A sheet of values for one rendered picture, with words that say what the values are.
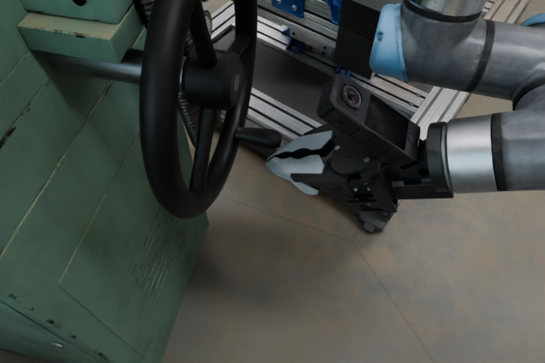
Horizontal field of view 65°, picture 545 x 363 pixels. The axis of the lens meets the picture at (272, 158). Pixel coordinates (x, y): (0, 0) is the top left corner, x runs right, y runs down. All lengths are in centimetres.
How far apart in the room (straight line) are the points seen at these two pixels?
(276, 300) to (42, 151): 79
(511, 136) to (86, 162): 48
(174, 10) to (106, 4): 12
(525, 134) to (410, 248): 89
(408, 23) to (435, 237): 94
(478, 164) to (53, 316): 53
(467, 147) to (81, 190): 46
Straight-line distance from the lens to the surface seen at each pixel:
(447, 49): 46
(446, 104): 132
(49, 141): 53
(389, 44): 46
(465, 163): 43
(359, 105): 41
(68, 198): 59
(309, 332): 115
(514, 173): 43
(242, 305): 117
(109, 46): 43
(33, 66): 50
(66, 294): 65
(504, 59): 47
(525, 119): 43
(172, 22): 32
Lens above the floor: 112
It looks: 54 degrees down
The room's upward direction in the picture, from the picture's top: straight up
